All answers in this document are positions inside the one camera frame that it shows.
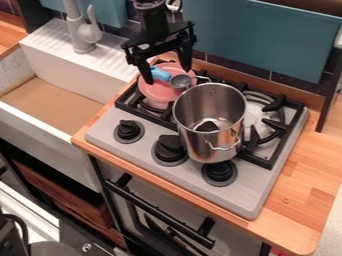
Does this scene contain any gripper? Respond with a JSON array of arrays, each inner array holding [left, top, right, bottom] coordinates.
[[120, 20, 198, 86]]

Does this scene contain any blue spoon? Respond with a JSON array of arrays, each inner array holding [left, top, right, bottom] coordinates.
[[148, 65, 194, 90]]

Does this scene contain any silver pot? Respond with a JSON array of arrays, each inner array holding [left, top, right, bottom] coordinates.
[[171, 82, 249, 165]]

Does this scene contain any pink plate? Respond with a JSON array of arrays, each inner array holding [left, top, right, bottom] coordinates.
[[136, 62, 200, 102]]

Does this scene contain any toy stove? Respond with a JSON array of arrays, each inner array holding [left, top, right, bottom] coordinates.
[[84, 68, 312, 222]]

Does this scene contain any tap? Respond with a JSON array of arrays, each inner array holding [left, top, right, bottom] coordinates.
[[61, 0, 105, 55]]

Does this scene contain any toy sink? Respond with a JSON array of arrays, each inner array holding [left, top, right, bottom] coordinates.
[[0, 18, 141, 194]]

